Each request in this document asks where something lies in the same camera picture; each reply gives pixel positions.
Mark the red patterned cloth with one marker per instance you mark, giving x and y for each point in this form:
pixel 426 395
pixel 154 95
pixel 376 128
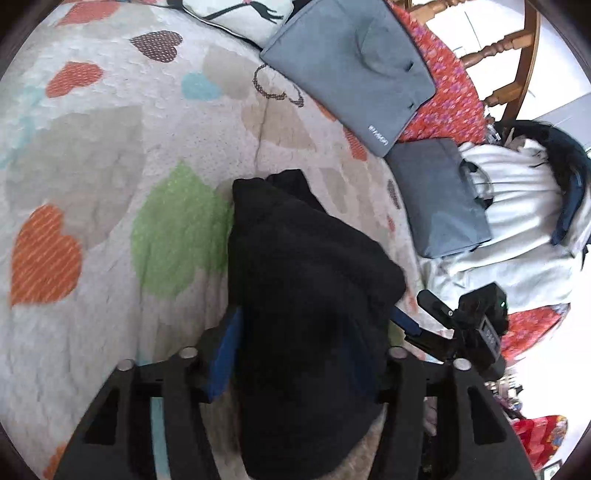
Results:
pixel 540 438

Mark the red floral sheet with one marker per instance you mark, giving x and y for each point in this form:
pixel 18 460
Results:
pixel 450 106

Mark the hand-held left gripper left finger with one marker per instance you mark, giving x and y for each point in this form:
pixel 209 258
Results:
pixel 225 357

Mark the light grey laptop bag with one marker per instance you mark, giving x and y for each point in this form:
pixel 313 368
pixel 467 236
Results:
pixel 351 69

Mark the dark grey laptop bag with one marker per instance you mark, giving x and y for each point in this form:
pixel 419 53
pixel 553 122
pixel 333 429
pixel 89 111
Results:
pixel 438 198

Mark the heart print quilt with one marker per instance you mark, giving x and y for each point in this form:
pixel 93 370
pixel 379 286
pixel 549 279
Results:
pixel 115 161

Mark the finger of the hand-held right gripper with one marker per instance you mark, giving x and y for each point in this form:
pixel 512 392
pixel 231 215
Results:
pixel 415 334
pixel 434 307

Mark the black pants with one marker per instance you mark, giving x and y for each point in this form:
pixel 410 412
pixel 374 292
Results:
pixel 309 314

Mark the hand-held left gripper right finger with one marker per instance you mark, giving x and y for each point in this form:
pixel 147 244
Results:
pixel 401 383

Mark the white garment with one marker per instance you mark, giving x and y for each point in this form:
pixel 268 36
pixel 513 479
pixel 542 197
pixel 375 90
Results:
pixel 521 230

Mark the black navy bag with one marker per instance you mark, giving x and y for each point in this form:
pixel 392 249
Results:
pixel 565 157

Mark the wooden chair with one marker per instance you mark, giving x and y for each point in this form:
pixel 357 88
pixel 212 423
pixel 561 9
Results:
pixel 503 50

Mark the printed figure pillow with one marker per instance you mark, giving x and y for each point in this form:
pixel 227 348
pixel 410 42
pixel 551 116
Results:
pixel 240 14

